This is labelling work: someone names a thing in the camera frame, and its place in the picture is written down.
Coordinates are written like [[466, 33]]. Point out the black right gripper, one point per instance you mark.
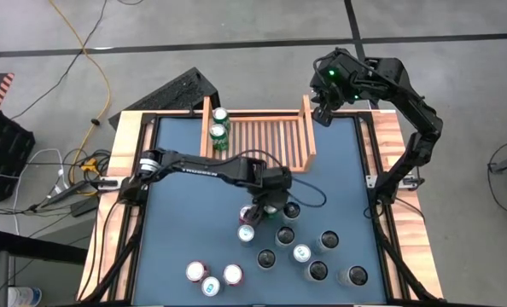
[[331, 96]]

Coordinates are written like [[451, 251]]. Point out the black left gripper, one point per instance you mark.
[[270, 198]]

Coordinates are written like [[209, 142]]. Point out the red Coca-Cola can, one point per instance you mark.
[[195, 271], [233, 274], [245, 213]]

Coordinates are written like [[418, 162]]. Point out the green Sprite can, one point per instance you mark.
[[272, 210], [220, 114], [218, 133]]

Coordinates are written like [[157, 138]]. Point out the slatted wooden shelf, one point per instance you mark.
[[307, 132]]

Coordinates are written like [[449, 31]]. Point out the white black-lidded Celsius can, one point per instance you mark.
[[329, 240], [318, 270], [357, 276], [292, 211]]

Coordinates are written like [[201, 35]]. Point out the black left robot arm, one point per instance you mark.
[[202, 168]]

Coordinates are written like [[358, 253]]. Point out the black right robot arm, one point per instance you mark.
[[424, 128]]

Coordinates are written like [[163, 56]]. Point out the silver blue Red Bull can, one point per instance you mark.
[[301, 253], [246, 233], [211, 286]]

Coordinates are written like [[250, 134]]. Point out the Celsius Arctic Vibe can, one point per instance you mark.
[[285, 235]]

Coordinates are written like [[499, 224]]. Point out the Celsius Tropical Vibe can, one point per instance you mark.
[[266, 258]]

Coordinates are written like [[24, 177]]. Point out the black floor strip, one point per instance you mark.
[[36, 248]]

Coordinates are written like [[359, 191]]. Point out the white blue plastic bottle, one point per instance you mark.
[[23, 296]]

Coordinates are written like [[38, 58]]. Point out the black crate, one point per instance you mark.
[[10, 153]]

